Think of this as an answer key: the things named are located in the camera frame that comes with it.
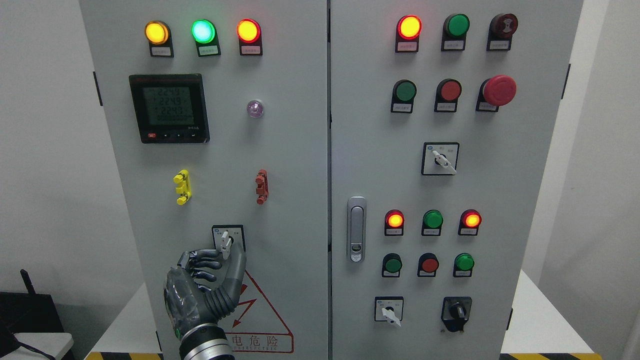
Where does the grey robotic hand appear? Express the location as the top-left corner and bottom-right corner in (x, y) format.
(164, 243), (246, 341)

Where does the white rotary light switch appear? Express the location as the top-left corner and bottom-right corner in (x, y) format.
(211, 224), (246, 260)

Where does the green lit indicator light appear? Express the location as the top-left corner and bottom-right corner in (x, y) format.
(190, 19), (221, 57)

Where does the yellow indicator light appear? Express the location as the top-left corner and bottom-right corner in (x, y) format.
(144, 20), (174, 58)

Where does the red triangle warning sticker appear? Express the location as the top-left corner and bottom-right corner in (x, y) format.
(218, 271), (294, 354)

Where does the white box lower left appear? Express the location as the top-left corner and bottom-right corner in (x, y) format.
(2, 332), (75, 360)

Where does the grey left cabinet door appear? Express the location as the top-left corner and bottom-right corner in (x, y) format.
(79, 0), (329, 360)

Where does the grey cabinet door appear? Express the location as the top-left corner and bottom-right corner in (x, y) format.
(79, 0), (329, 360)
(330, 0), (583, 360)

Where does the black digital power meter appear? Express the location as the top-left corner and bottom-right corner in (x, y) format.
(128, 73), (210, 144)

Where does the black device with antenna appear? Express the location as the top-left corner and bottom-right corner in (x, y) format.
(0, 269), (64, 360)

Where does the clear small light bulb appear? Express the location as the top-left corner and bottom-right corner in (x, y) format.
(246, 99), (265, 119)

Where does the green push button lower left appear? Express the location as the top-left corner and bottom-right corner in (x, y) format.
(381, 253), (403, 278)

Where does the green push button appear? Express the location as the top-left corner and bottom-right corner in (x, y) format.
(452, 252), (475, 278)
(381, 253), (403, 278)
(390, 79), (418, 114)

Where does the red lit indicator lower left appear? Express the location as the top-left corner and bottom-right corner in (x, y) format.
(384, 209), (405, 236)

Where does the red push button lower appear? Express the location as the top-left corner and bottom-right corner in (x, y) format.
(416, 252), (440, 278)

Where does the red push button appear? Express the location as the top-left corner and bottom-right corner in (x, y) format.
(434, 79), (462, 113)
(416, 252), (440, 278)

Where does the green indicator lower middle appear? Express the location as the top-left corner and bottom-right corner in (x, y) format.
(422, 209), (444, 237)

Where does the red lit indicator light left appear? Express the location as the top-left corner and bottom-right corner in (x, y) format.
(237, 18), (263, 56)

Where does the green push button lower right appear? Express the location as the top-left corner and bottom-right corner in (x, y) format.
(452, 252), (475, 278)

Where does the red lit indicator lower right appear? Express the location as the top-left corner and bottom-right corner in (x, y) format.
(458, 209), (482, 236)

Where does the green push button upper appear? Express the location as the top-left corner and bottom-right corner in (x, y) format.
(390, 79), (418, 114)

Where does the grey right cabinet door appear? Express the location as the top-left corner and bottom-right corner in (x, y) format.
(330, 0), (583, 360)

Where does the red push button upper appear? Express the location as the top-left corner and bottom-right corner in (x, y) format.
(434, 79), (462, 113)

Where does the red lit indicator top right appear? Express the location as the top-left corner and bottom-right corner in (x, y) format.
(395, 14), (422, 53)

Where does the red emergency stop button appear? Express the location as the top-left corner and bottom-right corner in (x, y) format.
(475, 74), (517, 113)

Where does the green indicator top right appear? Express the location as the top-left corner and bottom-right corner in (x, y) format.
(441, 13), (470, 51)

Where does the dark red buzzer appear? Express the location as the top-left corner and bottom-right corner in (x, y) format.
(486, 13), (519, 51)

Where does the silver door handle lock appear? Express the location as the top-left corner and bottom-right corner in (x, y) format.
(346, 196), (367, 263)

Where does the white rotary switch bottom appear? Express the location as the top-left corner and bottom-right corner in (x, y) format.
(374, 296), (404, 328)

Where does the black selector knob switch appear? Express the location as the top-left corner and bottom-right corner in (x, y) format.
(441, 296), (473, 333)

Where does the white rotary switch upper right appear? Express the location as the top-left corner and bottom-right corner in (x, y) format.
(421, 142), (460, 176)

